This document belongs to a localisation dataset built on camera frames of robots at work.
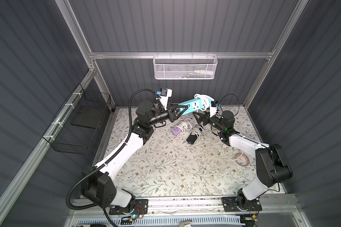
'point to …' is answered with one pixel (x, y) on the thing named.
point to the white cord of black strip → (197, 131)
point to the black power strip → (192, 138)
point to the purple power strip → (176, 131)
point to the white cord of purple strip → (184, 126)
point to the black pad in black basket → (88, 116)
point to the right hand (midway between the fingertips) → (200, 110)
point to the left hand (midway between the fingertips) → (189, 108)
